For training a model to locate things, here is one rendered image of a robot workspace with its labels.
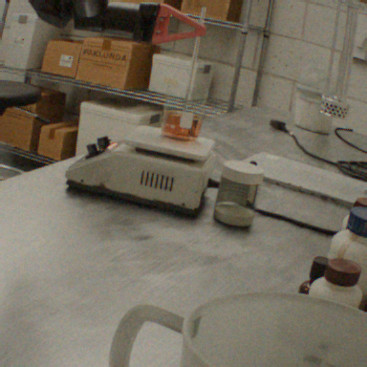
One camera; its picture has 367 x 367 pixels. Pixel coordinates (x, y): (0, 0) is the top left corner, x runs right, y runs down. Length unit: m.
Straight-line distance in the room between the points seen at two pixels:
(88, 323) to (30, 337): 0.07
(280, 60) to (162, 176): 2.48
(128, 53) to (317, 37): 0.95
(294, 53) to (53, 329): 2.89
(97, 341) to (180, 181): 0.42
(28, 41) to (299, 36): 1.43
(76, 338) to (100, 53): 2.78
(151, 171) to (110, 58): 2.34
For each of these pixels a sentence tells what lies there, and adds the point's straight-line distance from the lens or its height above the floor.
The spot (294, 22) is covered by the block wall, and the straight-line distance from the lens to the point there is 3.40.
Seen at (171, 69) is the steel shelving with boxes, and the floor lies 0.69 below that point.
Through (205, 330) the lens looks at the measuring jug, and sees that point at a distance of 0.38.
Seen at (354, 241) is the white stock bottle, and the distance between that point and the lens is 0.68.
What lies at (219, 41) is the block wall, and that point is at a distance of 3.51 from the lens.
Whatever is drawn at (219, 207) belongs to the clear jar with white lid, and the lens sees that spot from 0.98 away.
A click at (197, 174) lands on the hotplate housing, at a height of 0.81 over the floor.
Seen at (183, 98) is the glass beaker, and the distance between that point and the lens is 1.00.
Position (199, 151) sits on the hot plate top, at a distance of 0.98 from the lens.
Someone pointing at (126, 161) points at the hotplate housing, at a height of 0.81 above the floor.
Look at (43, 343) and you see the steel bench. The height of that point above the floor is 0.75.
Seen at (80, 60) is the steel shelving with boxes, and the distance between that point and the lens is 3.38.
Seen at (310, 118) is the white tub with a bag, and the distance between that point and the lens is 1.93.
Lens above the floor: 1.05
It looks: 15 degrees down
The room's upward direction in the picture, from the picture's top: 11 degrees clockwise
